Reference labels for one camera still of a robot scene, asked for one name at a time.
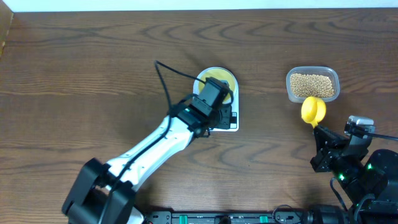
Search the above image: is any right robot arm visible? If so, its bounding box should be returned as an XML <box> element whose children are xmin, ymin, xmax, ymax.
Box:
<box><xmin>310</xmin><ymin>122</ymin><xmax>397</xmax><ymax>223</ymax></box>

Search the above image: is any clear container of soybeans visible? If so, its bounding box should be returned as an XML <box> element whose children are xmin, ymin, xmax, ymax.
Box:
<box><xmin>286</xmin><ymin>66</ymin><xmax>340</xmax><ymax>103</ymax></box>

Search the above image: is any yellow plastic scoop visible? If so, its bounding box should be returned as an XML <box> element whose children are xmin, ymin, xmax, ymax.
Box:
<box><xmin>301</xmin><ymin>96</ymin><xmax>326</xmax><ymax>128</ymax></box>

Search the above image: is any white digital kitchen scale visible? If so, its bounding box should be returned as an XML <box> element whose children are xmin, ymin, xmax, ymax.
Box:
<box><xmin>191</xmin><ymin>66</ymin><xmax>240</xmax><ymax>132</ymax></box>

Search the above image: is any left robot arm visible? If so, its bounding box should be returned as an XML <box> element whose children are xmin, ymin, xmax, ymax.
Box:
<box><xmin>62</xmin><ymin>77</ymin><xmax>238</xmax><ymax>223</ymax></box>

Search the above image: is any yellow bowl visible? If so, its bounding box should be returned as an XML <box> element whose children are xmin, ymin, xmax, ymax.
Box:
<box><xmin>193</xmin><ymin>67</ymin><xmax>239</xmax><ymax>105</ymax></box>

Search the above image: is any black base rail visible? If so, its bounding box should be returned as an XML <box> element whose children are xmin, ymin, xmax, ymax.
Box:
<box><xmin>136</xmin><ymin>203</ymin><xmax>352</xmax><ymax>224</ymax></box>

